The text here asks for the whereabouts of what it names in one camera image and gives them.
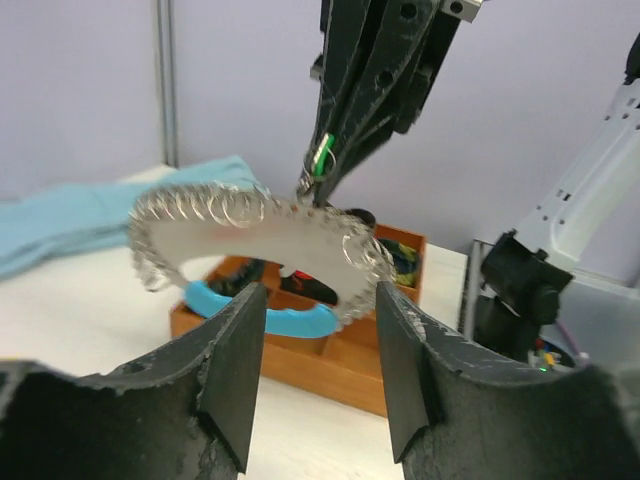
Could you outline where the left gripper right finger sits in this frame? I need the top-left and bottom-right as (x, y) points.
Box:
(374, 281), (591, 464)

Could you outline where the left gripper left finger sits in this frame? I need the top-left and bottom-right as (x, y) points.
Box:
(75, 284), (267, 473)

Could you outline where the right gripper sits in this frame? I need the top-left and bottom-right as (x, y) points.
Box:
(297, 0), (484, 206)

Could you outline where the large keyring holder blue handle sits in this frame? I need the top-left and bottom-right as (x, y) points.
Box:
(128, 183), (396, 339)

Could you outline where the green tag key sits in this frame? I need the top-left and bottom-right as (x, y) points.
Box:
(300, 133), (337, 192)

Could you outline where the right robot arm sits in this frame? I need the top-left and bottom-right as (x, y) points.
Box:
(297, 1), (639, 361)

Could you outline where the rolled dark tie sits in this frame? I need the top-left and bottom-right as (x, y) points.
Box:
(208, 262), (265, 297)

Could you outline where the rolled orange-dotted tie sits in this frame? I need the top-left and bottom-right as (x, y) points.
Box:
(280, 270), (338, 305)

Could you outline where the wooden compartment tray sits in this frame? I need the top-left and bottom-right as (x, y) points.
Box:
(169, 224), (427, 417)

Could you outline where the rolled blue-yellow tie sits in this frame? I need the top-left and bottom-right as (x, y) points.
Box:
(378, 238), (421, 288)

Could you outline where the light blue cloth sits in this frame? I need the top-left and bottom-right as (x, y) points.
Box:
(1, 156), (259, 280)

